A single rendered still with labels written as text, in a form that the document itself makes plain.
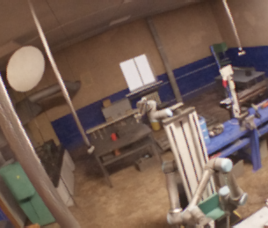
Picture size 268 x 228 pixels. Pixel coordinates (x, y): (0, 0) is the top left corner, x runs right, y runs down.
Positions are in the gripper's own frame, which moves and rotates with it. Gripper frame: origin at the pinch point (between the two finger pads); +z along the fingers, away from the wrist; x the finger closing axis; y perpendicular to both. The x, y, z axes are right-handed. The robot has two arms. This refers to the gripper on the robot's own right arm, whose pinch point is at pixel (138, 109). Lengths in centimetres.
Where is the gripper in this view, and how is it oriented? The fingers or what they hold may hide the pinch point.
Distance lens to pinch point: 216.9
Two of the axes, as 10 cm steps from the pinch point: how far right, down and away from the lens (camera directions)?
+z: -4.7, 1.8, -8.6
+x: -2.4, 9.2, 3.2
